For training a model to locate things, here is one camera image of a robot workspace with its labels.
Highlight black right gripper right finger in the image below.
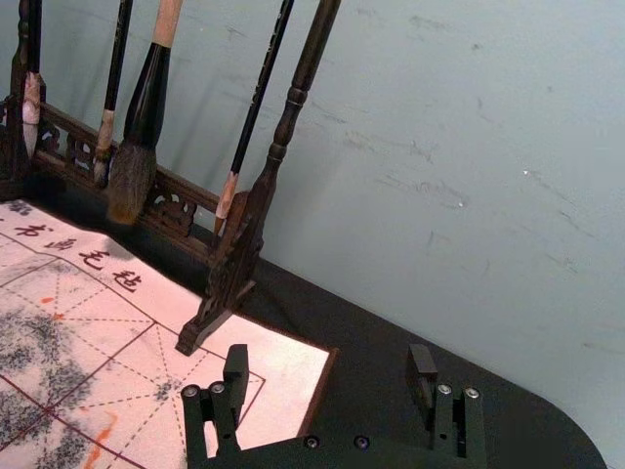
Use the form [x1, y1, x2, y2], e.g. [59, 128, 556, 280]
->
[405, 344, 487, 461]

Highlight thin black brush, brown tip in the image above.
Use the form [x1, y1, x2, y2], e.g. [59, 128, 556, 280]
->
[213, 0, 296, 235]

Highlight black-handled brush with white tip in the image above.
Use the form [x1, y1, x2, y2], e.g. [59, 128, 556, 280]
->
[20, 0, 45, 160]

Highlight dark carved wooden brush rack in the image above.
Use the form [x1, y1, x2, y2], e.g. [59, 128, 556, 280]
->
[0, 0, 343, 357]

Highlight thin black brush, pale ferrule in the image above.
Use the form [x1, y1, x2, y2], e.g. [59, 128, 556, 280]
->
[92, 0, 135, 190]

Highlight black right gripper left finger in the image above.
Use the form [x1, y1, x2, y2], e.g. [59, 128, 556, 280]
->
[181, 344, 251, 469]

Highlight white felt mat, red grid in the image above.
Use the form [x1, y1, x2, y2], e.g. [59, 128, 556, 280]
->
[0, 197, 342, 469]

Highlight large tan-handled brush, brown bristles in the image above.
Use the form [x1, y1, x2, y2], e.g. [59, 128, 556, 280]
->
[104, 0, 186, 226]

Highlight black table cloth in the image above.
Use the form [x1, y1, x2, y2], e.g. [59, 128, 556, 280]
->
[0, 173, 611, 469]

